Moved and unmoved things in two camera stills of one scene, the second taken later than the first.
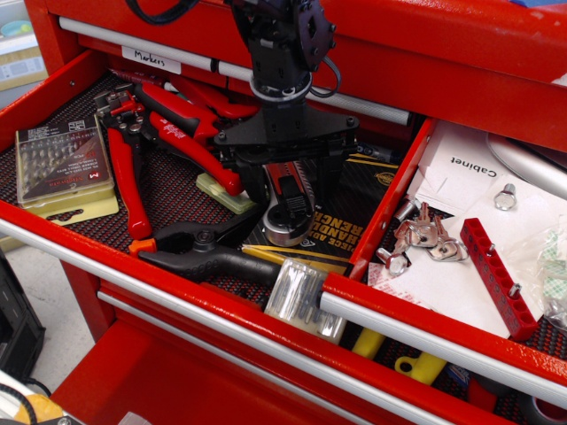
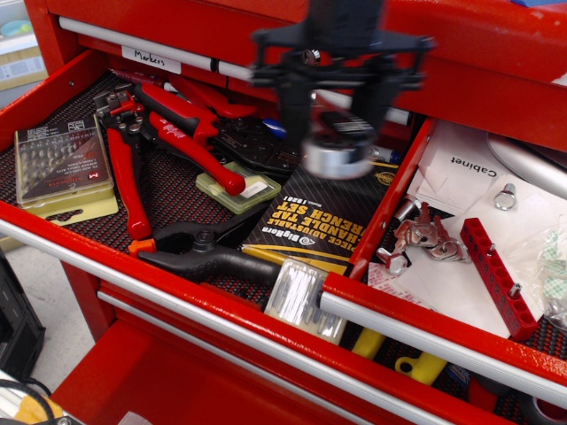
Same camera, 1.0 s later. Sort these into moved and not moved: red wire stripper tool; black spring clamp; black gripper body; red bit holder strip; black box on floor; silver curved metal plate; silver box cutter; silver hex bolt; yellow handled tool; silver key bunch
Moved: black gripper body; silver box cutter
Not moved: red bit holder strip; red wire stripper tool; black spring clamp; yellow handled tool; silver hex bolt; silver curved metal plate; black box on floor; silver key bunch
